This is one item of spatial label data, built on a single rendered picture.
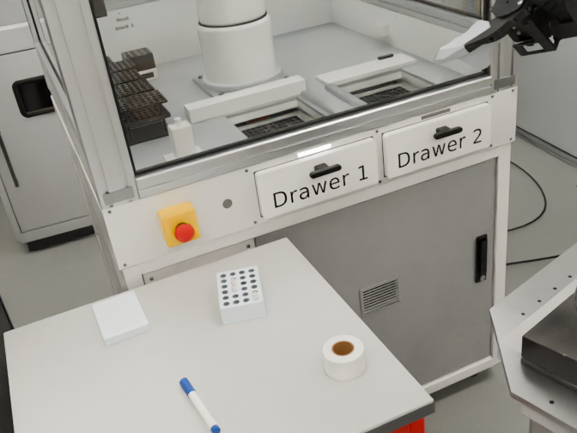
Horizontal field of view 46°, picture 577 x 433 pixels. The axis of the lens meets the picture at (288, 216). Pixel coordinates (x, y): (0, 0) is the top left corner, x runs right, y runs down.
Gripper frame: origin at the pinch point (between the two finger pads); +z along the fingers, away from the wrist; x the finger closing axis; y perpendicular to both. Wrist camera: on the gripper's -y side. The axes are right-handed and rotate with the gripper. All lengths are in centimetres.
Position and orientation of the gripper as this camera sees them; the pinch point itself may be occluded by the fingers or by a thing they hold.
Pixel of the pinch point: (449, 14)
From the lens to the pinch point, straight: 102.0
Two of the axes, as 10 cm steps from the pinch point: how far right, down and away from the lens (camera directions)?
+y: 7.0, 4.7, 5.3
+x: 4.1, -8.8, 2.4
